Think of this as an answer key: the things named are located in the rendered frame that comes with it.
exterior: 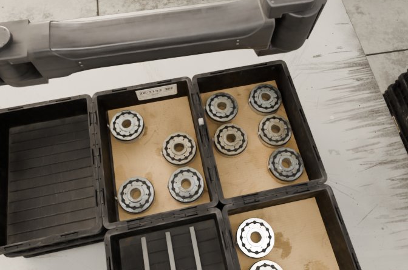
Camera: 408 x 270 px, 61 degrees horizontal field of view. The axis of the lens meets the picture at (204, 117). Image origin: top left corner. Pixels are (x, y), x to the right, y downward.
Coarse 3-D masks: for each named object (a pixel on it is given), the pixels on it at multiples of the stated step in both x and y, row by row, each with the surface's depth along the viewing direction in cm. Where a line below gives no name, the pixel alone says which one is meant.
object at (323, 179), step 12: (276, 60) 107; (216, 72) 105; (228, 72) 105; (288, 72) 105; (192, 84) 103; (288, 84) 104; (300, 108) 100; (204, 120) 98; (204, 132) 97; (312, 144) 96; (216, 168) 93; (324, 168) 93; (216, 180) 91; (312, 180) 91; (324, 180) 91; (264, 192) 90; (276, 192) 90
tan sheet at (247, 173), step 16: (208, 96) 113; (240, 96) 113; (240, 112) 111; (208, 128) 108; (256, 128) 108; (256, 144) 106; (288, 144) 106; (224, 160) 104; (240, 160) 104; (256, 160) 104; (224, 176) 102; (240, 176) 102; (256, 176) 102; (304, 176) 102; (224, 192) 100; (240, 192) 100
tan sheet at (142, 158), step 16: (112, 112) 110; (144, 112) 110; (160, 112) 110; (176, 112) 110; (160, 128) 108; (176, 128) 108; (192, 128) 108; (112, 144) 106; (128, 144) 106; (144, 144) 106; (160, 144) 106; (128, 160) 104; (144, 160) 104; (160, 160) 104; (128, 176) 102; (144, 176) 102; (160, 176) 102; (160, 192) 100; (160, 208) 98; (176, 208) 98
